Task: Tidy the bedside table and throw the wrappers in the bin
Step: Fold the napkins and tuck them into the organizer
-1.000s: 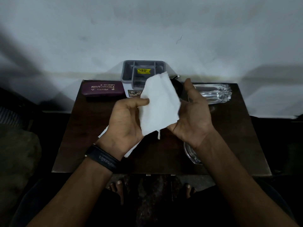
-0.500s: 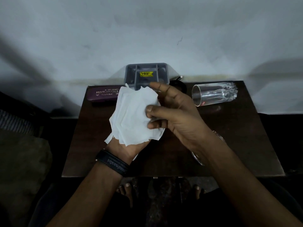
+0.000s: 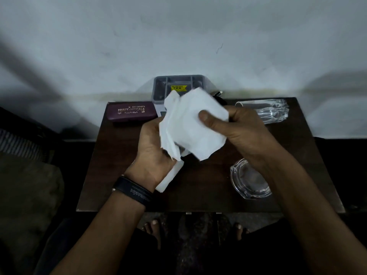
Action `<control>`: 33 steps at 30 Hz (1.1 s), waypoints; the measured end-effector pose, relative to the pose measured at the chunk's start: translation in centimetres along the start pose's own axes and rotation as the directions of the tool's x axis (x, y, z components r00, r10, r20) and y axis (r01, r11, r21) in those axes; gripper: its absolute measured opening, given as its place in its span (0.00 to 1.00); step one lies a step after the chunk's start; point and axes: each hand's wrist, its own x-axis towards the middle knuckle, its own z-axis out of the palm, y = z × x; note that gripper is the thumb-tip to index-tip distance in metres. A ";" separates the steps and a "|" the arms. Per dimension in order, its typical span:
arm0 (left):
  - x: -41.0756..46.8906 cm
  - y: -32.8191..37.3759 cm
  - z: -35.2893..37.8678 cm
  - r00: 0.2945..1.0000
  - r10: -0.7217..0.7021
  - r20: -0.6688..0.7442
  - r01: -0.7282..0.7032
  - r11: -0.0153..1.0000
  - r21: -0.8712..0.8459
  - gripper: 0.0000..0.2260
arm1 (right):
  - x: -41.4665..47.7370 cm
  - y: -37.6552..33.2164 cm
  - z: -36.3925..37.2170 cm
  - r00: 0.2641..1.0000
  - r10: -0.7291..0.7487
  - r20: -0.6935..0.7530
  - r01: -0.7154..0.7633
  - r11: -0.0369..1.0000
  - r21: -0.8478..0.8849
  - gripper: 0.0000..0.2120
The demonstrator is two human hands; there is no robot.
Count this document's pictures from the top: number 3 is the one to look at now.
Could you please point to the black wristband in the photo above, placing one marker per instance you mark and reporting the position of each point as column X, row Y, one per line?
column 133, row 189

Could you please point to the striped cloth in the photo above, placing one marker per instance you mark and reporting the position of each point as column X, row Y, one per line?
column 20, row 144

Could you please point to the person's left hand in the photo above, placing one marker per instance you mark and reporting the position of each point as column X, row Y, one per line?
column 147, row 157

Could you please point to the person's right thumb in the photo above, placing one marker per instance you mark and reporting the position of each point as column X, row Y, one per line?
column 213, row 117

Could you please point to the white tissue paper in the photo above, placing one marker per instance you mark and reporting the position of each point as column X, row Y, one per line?
column 192, row 123

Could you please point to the person's right foot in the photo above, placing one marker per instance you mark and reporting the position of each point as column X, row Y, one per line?
column 239, row 229

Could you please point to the person's left forearm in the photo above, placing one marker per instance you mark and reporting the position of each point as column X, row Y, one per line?
column 106, row 234

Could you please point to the person's right forearm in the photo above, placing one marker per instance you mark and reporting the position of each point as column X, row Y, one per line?
column 309, row 214

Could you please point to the person's right hand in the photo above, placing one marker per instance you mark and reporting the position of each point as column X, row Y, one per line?
column 243, row 131

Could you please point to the clear glass ashtray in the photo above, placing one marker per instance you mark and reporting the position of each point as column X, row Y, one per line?
column 250, row 180

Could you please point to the person's left foot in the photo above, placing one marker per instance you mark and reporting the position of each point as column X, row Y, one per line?
column 152, row 229

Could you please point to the olive cushion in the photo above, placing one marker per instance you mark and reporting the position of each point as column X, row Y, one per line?
column 25, row 203

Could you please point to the grey plastic organizer tray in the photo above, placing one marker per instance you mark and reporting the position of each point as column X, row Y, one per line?
column 175, row 85

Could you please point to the person's foot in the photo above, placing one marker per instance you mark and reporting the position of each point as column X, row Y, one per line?
column 152, row 229
column 239, row 229

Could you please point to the person's left thumb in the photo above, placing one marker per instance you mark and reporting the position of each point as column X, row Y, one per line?
column 150, row 130

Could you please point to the maroon spectacle case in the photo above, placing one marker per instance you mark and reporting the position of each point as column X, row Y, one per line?
column 130, row 111

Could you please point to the clear glass tumbler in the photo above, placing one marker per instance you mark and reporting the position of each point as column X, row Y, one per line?
column 271, row 111

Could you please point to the white box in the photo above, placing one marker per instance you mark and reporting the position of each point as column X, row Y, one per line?
column 160, row 110

